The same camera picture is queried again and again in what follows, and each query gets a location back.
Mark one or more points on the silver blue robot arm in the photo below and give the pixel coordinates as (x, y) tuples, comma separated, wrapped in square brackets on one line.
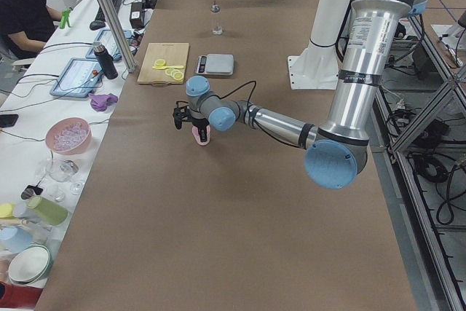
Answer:
[(346, 56)]

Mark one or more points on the black smartphone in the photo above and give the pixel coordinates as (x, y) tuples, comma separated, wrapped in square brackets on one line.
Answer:
[(8, 120)]

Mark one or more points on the clear glass sauce bottle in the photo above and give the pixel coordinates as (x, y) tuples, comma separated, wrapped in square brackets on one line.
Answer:
[(215, 10)]

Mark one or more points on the silver kitchen scale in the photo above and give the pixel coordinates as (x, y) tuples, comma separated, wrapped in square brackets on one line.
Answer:
[(215, 65)]

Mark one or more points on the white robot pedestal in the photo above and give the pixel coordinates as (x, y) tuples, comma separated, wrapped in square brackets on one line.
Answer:
[(317, 68)]

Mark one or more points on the pink plastic cup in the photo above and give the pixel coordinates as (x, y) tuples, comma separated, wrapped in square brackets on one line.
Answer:
[(201, 135)]

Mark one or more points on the aluminium frame post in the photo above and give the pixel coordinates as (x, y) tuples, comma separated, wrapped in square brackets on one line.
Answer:
[(118, 34)]

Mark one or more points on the light blue cup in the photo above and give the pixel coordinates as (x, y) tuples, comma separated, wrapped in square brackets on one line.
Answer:
[(16, 239)]

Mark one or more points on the wooden cutting board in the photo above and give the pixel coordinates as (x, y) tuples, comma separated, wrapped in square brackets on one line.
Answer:
[(173, 53)]

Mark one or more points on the green clamp tool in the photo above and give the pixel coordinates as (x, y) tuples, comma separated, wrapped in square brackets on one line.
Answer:
[(65, 18)]

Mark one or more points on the yellow lemon slices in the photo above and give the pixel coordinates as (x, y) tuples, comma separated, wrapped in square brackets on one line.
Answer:
[(174, 71)]

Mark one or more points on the lower blue teach pendant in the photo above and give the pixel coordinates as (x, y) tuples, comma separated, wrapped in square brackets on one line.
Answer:
[(78, 79)]

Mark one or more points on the yellow cup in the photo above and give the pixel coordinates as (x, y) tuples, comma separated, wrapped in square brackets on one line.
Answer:
[(6, 210)]

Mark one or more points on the purple cloth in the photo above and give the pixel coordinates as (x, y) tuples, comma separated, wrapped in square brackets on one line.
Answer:
[(100, 102)]

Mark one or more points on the black computer mouse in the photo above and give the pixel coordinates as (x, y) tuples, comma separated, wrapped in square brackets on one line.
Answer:
[(96, 24)]

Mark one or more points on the seated person black shirt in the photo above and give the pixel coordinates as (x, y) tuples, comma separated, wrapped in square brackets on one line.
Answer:
[(27, 25)]

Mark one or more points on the green cup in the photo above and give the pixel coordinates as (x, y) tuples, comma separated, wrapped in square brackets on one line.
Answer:
[(48, 211)]

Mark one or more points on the clear glass cup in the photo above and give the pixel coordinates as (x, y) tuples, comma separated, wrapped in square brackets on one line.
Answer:
[(61, 170)]

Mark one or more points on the pink bowl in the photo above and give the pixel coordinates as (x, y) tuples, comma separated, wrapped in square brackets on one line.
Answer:
[(69, 136)]

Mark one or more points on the black water bottle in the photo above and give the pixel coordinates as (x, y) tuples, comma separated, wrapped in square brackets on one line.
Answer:
[(105, 60)]

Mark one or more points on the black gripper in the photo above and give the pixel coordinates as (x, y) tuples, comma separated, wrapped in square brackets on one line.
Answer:
[(199, 122)]

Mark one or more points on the black gripper camera mount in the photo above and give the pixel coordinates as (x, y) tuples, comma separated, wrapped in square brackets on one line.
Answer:
[(181, 114)]

